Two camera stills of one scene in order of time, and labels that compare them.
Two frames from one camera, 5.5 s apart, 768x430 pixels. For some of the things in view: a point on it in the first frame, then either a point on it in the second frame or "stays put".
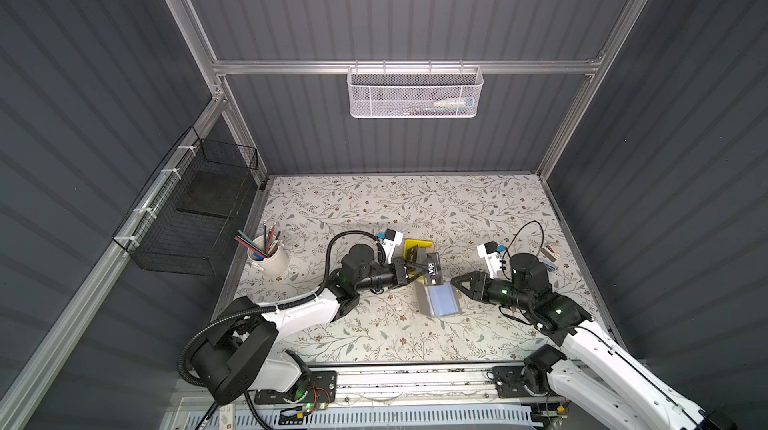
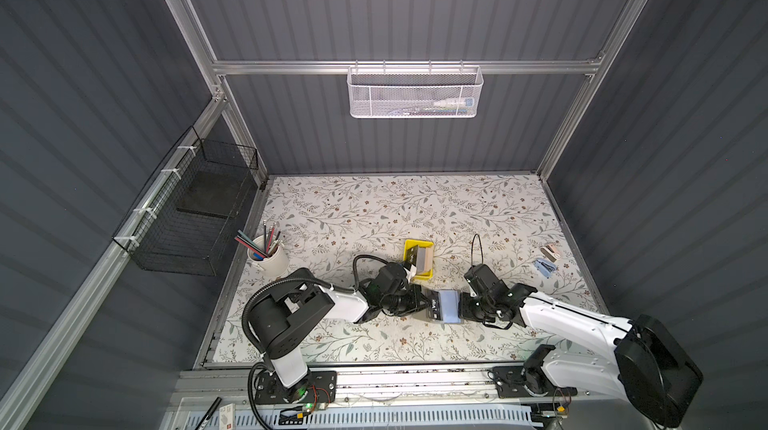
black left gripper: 422,267 -> 415,293
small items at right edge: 550,265 stays put
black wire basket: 182,222 stays put
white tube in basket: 450,104 stays put
